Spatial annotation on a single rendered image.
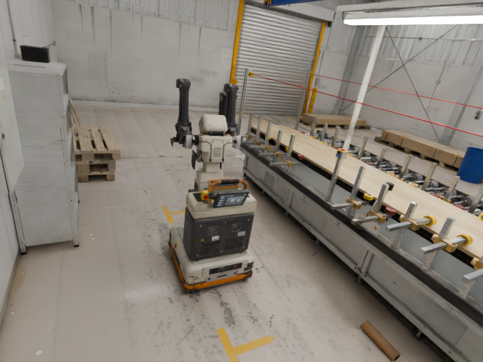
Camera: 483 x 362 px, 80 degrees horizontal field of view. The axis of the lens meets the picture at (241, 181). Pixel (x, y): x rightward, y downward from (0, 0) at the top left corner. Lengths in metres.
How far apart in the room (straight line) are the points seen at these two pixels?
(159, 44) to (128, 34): 0.81
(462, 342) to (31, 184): 3.47
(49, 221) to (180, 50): 7.11
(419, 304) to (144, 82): 8.22
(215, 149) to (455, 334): 2.25
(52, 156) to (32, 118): 0.31
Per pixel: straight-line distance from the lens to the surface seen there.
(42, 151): 2.76
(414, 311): 2.93
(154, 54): 9.12
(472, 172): 8.13
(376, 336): 2.71
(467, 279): 2.04
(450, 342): 2.87
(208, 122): 2.40
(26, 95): 2.66
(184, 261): 2.50
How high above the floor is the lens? 1.88
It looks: 24 degrees down
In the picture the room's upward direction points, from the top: 9 degrees clockwise
